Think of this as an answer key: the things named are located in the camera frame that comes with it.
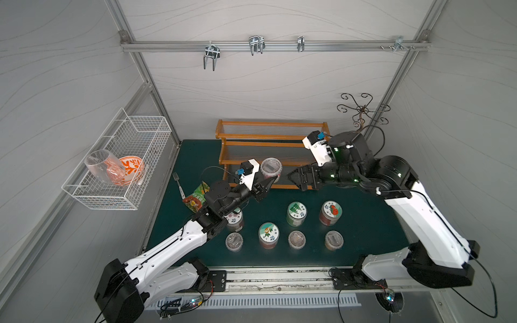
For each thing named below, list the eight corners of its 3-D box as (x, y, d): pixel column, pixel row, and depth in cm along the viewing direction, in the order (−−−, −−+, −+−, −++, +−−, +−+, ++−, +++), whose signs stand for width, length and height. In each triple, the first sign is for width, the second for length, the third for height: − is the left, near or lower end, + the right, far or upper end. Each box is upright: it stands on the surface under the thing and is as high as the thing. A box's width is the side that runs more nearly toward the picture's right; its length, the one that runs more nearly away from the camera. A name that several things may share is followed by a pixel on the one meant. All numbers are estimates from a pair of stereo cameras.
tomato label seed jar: (320, 225, 88) (324, 218, 82) (317, 208, 94) (320, 200, 88) (339, 225, 88) (344, 218, 82) (334, 208, 94) (339, 200, 88)
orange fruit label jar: (258, 249, 82) (258, 243, 76) (259, 229, 87) (258, 222, 81) (278, 249, 82) (280, 243, 76) (278, 229, 87) (279, 222, 81)
